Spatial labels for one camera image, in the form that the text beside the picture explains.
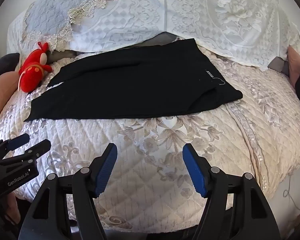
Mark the black pants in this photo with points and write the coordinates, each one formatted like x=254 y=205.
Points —
x=127 y=85

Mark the blue quilted lace-trimmed cloth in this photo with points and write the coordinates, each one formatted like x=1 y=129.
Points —
x=57 y=7

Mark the dark grey cushion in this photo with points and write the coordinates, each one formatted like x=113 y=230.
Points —
x=5 y=63

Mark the red plush toy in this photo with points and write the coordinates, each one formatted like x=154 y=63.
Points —
x=32 y=71

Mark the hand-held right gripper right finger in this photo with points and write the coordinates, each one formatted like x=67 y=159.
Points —
x=195 y=170

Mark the white lace pillow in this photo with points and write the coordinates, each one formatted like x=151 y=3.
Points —
x=227 y=17
x=130 y=17

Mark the cream quilted bedspread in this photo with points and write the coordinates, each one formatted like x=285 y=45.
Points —
x=150 y=180

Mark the pink cushion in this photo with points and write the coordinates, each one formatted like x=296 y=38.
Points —
x=0 y=92
x=296 y=62

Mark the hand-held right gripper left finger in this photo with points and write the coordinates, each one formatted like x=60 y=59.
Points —
x=106 y=170

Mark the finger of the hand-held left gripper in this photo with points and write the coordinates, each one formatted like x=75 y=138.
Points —
x=18 y=140
x=40 y=146

